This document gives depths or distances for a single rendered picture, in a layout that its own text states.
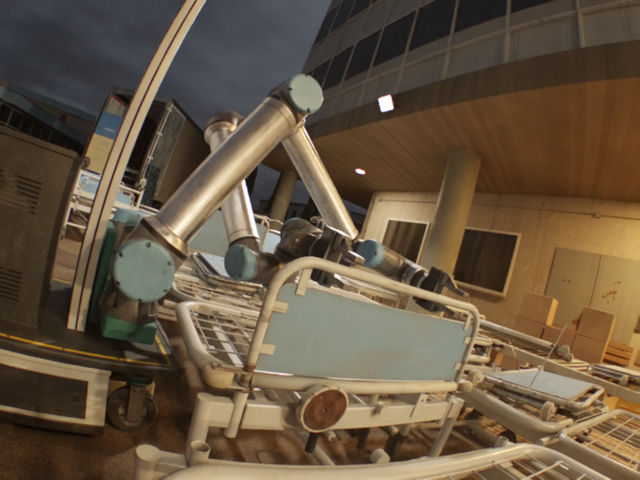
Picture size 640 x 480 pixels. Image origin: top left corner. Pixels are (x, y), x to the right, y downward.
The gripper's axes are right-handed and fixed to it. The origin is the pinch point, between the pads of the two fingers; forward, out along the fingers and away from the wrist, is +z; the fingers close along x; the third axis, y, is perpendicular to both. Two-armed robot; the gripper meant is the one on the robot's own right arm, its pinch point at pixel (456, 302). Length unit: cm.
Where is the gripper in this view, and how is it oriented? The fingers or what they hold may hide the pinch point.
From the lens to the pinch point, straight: 103.7
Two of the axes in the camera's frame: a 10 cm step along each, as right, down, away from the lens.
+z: 4.2, 2.8, -8.6
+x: 3.8, -9.2, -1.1
